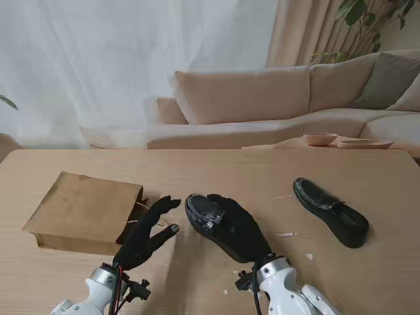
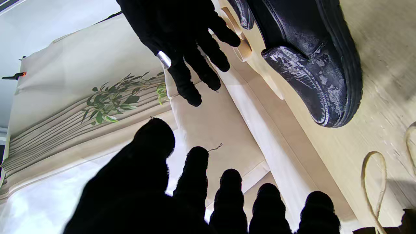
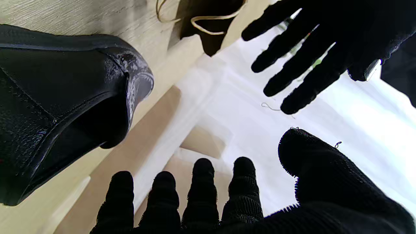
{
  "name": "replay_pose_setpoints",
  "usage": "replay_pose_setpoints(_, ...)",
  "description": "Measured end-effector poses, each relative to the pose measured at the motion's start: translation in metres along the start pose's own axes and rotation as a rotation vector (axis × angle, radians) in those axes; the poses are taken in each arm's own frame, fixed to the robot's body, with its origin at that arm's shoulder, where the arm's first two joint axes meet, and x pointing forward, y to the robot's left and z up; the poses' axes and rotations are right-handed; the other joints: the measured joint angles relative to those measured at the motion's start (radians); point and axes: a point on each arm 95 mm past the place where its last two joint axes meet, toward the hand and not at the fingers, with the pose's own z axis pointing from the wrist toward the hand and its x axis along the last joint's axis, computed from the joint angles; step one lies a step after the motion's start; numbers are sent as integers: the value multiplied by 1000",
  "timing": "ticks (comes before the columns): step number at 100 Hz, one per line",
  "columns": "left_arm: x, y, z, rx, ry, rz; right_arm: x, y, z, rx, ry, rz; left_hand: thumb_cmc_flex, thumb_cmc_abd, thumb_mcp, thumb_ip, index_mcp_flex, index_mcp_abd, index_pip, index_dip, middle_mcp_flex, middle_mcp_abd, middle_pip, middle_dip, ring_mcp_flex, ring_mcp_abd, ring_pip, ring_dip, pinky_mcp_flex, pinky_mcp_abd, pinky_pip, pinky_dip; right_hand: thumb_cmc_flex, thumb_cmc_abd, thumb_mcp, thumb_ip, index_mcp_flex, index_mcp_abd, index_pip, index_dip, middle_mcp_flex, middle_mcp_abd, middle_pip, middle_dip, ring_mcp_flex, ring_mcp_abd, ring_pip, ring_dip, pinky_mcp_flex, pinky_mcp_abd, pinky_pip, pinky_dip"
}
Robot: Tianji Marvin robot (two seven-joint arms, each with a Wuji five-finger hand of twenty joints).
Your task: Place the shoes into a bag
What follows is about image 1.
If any right arm red black cable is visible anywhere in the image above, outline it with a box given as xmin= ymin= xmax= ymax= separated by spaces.
xmin=251 ymin=262 xmax=263 ymax=315

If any black leather loafer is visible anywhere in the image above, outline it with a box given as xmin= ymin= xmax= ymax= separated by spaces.
xmin=292 ymin=177 xmax=370 ymax=249
xmin=184 ymin=192 xmax=260 ymax=264

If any brown paper bag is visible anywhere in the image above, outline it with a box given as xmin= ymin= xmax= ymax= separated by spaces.
xmin=21 ymin=171 xmax=148 ymax=256

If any arm red black cable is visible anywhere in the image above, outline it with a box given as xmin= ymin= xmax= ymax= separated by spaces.
xmin=107 ymin=261 xmax=128 ymax=315
xmin=251 ymin=262 xmax=263 ymax=315

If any wooden bowl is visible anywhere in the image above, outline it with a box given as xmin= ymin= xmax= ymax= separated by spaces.
xmin=303 ymin=132 xmax=338 ymax=147

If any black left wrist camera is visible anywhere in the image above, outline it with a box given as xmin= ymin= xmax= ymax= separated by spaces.
xmin=126 ymin=277 xmax=152 ymax=301

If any shallow wooden dish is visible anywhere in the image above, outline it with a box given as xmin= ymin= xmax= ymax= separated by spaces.
xmin=337 ymin=139 xmax=394 ymax=150

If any beige cushion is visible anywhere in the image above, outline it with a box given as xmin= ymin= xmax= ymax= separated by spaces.
xmin=387 ymin=81 xmax=420 ymax=112

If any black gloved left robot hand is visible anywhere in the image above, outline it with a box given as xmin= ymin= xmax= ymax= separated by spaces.
xmin=112 ymin=194 xmax=182 ymax=272

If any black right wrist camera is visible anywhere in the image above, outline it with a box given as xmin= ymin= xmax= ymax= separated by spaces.
xmin=236 ymin=268 xmax=257 ymax=291

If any tall green leafy plant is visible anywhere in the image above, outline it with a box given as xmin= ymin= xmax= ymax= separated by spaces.
xmin=310 ymin=0 xmax=417 ymax=65

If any grey cushion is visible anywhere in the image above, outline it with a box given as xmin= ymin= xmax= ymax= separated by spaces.
xmin=352 ymin=52 xmax=420 ymax=111

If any beige curtain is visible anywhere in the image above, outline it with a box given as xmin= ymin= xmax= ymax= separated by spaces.
xmin=265 ymin=0 xmax=365 ymax=68

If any beige planter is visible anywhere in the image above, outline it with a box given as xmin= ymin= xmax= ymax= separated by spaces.
xmin=0 ymin=133 xmax=24 ymax=163

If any wooden coffee table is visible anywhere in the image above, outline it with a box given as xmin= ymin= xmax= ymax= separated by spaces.
xmin=241 ymin=136 xmax=420 ymax=165

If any left arm red black cable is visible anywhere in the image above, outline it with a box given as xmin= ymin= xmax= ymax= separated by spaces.
xmin=107 ymin=261 xmax=128 ymax=315

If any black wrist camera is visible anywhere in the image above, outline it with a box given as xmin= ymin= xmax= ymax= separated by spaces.
xmin=126 ymin=277 xmax=152 ymax=301
xmin=236 ymin=268 xmax=257 ymax=291

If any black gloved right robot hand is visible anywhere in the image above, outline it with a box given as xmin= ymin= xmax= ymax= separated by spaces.
xmin=207 ymin=193 xmax=275 ymax=264

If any beige sofa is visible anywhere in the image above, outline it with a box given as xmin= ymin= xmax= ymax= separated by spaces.
xmin=80 ymin=49 xmax=420 ymax=150

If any single green plant leaf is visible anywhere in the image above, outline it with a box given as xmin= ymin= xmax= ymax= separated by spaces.
xmin=0 ymin=94 xmax=19 ymax=111

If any white sheer curtain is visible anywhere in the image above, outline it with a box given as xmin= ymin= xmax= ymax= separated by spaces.
xmin=0 ymin=0 xmax=280 ymax=150

